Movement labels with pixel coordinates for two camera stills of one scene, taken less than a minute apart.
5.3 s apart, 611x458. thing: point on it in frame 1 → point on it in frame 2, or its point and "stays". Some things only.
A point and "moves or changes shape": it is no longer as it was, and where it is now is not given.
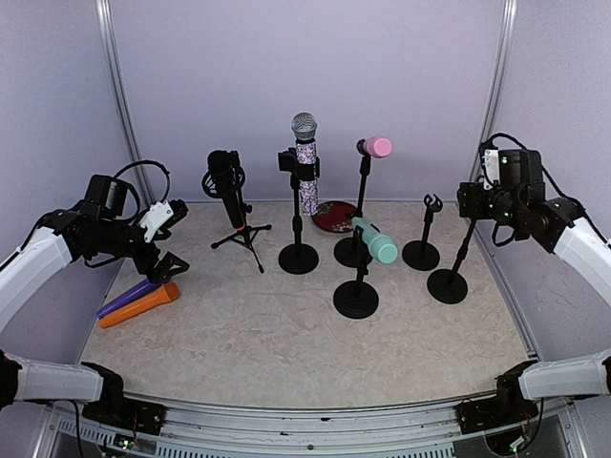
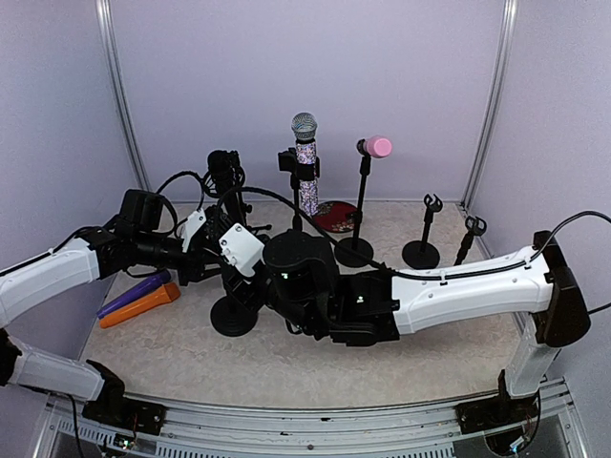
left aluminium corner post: (108, 27) stays
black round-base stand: (424, 255) stays
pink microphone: (378, 147) stays
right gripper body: (507, 207) → (294, 319)
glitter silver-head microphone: (305, 128) stays
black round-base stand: (357, 299) moves or changes shape
